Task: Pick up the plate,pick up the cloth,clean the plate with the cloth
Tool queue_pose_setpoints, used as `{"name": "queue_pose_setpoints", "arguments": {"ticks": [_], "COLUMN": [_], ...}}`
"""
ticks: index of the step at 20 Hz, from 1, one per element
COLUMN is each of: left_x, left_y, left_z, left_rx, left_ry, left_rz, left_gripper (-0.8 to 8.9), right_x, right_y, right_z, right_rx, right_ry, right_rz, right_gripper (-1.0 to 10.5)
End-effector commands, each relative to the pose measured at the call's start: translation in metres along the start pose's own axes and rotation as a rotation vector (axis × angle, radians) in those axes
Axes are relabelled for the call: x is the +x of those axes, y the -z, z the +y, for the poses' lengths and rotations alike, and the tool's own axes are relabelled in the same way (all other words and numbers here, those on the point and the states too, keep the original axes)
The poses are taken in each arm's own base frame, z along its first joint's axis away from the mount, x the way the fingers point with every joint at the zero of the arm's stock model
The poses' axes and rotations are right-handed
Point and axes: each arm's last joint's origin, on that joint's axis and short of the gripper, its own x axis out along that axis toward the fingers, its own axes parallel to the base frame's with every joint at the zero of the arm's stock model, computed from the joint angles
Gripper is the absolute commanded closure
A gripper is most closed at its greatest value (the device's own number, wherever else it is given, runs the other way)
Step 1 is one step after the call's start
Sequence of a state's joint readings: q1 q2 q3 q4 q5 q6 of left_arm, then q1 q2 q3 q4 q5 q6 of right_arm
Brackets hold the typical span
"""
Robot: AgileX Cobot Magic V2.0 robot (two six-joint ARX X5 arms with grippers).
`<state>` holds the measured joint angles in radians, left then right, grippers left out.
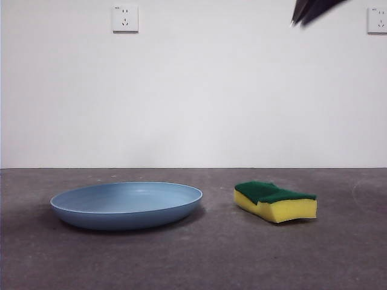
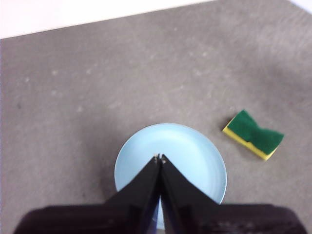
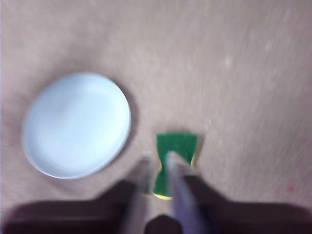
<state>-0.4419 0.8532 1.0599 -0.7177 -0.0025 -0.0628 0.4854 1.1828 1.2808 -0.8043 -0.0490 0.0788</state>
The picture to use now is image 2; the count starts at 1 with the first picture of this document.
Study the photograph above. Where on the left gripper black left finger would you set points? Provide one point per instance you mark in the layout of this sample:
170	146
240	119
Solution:
109	217

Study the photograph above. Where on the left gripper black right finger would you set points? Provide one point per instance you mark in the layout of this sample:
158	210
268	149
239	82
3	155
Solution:
214	219

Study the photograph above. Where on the blue round plate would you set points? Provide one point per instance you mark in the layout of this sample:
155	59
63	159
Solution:
170	139

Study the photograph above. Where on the yellow sponge with green pad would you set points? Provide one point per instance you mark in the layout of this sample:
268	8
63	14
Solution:
253	134

